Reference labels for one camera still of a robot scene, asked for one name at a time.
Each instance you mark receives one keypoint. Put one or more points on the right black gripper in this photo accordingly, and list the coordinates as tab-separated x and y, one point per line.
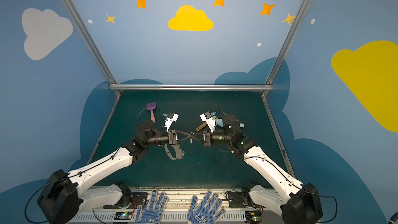
207	138

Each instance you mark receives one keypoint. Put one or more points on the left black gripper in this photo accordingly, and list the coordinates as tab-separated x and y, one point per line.
171	137

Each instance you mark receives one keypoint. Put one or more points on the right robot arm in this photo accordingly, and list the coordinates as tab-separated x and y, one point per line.
293	201

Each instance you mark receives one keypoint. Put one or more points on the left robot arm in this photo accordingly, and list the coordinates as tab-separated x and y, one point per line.
69	193

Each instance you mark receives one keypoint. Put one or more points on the purple pink toy spatula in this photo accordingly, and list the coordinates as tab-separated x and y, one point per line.
151	107

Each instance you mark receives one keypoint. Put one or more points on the right blue dotted work glove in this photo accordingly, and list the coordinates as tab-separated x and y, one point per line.
208	211

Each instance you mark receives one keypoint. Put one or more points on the blue dotted work glove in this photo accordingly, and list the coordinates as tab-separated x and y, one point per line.
208	211
154	209

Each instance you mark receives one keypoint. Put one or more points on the left blue dotted work glove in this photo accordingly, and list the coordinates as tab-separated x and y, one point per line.
154	209

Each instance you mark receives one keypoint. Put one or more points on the right controller board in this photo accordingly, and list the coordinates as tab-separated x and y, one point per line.
253	217

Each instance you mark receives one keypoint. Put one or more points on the controller board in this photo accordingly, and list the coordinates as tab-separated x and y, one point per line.
124	216
253	217

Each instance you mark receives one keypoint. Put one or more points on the left controller board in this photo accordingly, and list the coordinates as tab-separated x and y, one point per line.
124	216

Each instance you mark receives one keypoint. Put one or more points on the green toy shovel wooden handle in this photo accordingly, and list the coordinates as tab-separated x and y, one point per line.
203	125

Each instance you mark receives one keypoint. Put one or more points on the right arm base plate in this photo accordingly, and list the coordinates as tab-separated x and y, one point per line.
238	199

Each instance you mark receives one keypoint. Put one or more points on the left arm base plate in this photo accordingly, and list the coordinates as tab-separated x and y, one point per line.
130	201

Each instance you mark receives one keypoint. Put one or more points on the aluminium frame rear bar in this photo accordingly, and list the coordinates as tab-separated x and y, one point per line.
131	87

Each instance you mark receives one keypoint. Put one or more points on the aluminium frame right post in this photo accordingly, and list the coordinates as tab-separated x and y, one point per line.
294	27

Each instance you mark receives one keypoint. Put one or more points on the aluminium frame post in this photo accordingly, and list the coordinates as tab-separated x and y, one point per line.
83	30
294	27

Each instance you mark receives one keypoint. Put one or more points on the aluminium frame left post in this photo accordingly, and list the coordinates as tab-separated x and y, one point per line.
83	30

